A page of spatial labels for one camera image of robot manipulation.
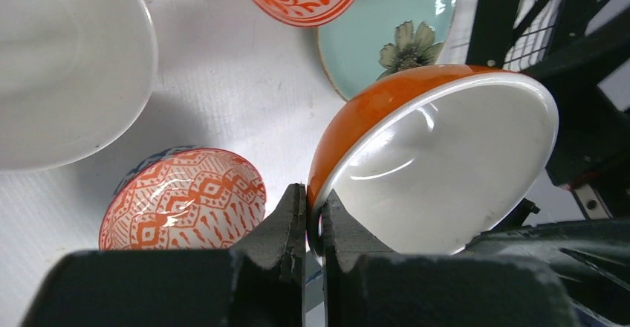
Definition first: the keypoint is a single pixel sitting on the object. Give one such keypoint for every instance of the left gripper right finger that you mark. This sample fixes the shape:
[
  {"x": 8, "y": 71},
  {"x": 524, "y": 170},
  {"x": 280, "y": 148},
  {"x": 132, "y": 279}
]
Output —
[{"x": 368, "y": 284}]

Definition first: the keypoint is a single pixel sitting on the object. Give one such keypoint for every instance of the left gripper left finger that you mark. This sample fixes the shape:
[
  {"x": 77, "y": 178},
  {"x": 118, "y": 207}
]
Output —
[{"x": 259, "y": 281}]

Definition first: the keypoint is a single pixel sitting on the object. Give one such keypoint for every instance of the orange bowl white inside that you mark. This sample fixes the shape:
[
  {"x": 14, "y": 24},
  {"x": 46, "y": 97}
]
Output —
[{"x": 428, "y": 158}]

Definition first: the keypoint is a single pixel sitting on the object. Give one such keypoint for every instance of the teal flower plate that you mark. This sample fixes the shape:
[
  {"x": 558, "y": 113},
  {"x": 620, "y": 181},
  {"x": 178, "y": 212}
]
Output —
[{"x": 375, "y": 38}]

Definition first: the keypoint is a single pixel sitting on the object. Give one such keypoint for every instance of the plain white bowl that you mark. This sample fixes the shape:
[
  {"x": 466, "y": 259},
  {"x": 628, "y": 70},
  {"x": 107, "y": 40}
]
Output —
[{"x": 75, "y": 75}]

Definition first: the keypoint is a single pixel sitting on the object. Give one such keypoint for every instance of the black wire dish rack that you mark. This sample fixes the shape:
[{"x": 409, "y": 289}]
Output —
[{"x": 507, "y": 19}]

